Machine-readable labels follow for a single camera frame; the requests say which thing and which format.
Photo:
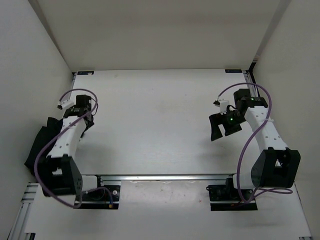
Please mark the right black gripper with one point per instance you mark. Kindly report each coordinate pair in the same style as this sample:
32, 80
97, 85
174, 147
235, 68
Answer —
215, 120

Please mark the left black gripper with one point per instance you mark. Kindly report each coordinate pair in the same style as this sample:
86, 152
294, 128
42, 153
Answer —
91, 125

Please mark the black skirt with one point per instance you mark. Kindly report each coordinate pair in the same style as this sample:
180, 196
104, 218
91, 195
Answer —
44, 136

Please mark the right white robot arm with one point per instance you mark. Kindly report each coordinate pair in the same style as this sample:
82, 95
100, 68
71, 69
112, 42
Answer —
277, 164

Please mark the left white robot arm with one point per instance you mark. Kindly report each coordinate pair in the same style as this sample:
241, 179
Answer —
57, 171

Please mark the left blue corner label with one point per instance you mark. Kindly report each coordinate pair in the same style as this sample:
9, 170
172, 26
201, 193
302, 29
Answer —
84, 73

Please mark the blue corner label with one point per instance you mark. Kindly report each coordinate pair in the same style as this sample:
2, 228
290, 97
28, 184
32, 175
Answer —
233, 71
84, 73

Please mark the right blue corner label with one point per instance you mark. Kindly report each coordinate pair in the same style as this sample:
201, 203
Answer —
233, 71

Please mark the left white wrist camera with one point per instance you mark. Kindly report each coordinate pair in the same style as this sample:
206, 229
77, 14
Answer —
62, 105

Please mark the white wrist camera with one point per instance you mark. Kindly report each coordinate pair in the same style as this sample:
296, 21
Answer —
223, 105
62, 105

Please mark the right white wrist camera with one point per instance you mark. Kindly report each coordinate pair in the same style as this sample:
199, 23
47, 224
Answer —
223, 105

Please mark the aluminium right side rail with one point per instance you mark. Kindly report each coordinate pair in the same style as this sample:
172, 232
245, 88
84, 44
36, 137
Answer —
252, 88

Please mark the aluminium front rail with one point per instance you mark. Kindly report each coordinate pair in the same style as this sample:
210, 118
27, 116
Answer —
164, 177

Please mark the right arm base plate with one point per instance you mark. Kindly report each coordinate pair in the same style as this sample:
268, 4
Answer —
225, 198

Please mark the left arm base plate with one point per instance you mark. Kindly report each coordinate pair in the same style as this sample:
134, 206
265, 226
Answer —
99, 193

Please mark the aluminium left frame rail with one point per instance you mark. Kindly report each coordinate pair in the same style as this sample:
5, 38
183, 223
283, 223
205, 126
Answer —
17, 231

